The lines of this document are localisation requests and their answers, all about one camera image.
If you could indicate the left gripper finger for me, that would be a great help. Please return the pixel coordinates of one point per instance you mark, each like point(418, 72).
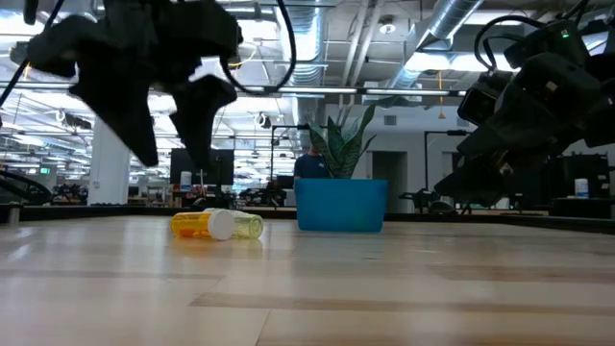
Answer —
point(125, 110)
point(199, 120)

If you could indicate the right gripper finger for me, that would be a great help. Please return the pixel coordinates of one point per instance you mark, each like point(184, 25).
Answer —
point(504, 141)
point(475, 182)

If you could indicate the orange pill bottle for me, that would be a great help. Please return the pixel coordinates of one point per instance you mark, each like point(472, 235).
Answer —
point(192, 225)

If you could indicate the yellow pill bottle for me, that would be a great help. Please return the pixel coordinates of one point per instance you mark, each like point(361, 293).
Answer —
point(250, 225)

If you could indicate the blue plastic basket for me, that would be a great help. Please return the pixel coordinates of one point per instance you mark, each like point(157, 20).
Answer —
point(341, 204)

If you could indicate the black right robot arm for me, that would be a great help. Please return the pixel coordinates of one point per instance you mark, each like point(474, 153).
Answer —
point(552, 41)

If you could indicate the black office chair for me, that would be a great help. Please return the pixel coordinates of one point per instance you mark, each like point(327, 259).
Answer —
point(439, 207)

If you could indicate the black monitor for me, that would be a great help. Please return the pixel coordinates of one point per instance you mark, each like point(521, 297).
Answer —
point(216, 173)

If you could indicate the white wipes canister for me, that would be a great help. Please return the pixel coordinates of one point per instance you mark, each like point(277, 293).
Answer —
point(186, 181)
point(581, 188)

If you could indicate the black desk screen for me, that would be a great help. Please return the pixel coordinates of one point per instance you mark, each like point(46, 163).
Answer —
point(562, 173)

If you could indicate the green exit sign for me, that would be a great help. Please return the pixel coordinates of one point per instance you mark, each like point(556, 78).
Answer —
point(45, 170)

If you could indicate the person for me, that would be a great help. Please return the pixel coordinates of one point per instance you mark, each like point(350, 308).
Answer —
point(310, 168)

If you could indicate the green snake plant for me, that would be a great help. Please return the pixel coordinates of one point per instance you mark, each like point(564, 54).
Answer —
point(343, 154)

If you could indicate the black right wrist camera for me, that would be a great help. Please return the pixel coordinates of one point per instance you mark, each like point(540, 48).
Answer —
point(480, 103)

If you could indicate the black background rig frame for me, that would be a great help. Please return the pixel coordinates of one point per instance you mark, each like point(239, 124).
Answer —
point(454, 132)

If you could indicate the black aluminium rig frame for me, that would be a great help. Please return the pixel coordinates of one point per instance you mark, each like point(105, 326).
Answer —
point(72, 211)

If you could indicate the silver spiral air duct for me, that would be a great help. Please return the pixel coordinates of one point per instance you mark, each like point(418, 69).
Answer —
point(447, 19)
point(307, 38)

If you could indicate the grey metal post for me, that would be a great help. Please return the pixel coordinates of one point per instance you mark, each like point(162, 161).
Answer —
point(14, 214)

